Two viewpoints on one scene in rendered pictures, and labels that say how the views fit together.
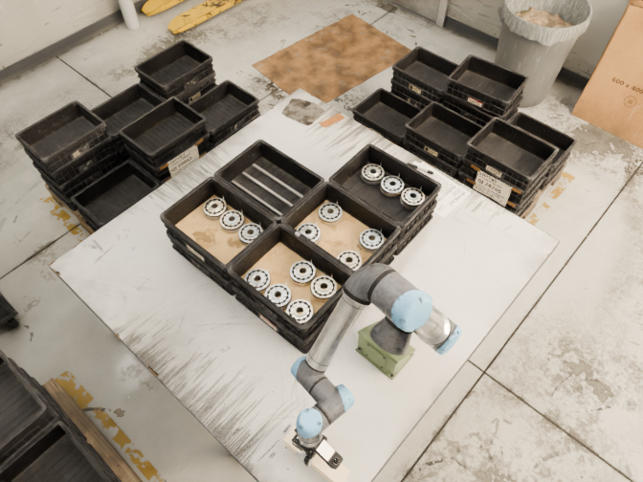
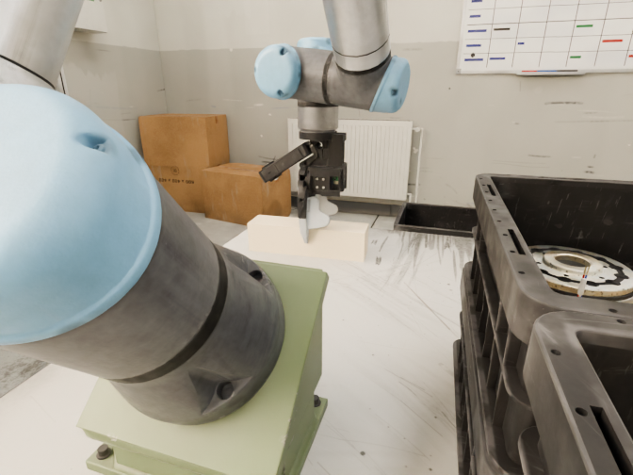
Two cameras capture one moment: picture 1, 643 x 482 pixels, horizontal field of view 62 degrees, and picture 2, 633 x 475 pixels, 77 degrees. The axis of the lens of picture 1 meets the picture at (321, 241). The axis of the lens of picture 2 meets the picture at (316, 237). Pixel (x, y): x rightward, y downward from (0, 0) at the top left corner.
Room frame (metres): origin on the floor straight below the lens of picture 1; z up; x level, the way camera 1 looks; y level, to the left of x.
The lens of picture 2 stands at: (1.17, -0.28, 1.02)
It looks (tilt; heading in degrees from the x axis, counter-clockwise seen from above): 21 degrees down; 156
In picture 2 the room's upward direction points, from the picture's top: straight up
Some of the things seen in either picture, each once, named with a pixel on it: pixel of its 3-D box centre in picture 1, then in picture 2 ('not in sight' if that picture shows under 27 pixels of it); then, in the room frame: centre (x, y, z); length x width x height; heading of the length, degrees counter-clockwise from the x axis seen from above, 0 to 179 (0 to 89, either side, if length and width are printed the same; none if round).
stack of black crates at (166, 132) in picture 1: (171, 153); not in sight; (2.29, 0.89, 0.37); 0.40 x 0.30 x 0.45; 138
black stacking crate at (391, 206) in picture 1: (383, 191); not in sight; (1.54, -0.27, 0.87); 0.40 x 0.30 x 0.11; 49
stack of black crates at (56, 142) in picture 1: (75, 157); not in sight; (2.26, 1.45, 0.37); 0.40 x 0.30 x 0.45; 138
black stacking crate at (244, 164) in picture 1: (270, 186); not in sight; (1.57, 0.23, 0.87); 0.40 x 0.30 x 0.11; 49
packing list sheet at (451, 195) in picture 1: (431, 187); not in sight; (1.71, -0.53, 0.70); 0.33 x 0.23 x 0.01; 48
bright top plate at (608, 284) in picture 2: (299, 311); (570, 268); (0.96, 0.08, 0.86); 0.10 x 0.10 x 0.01
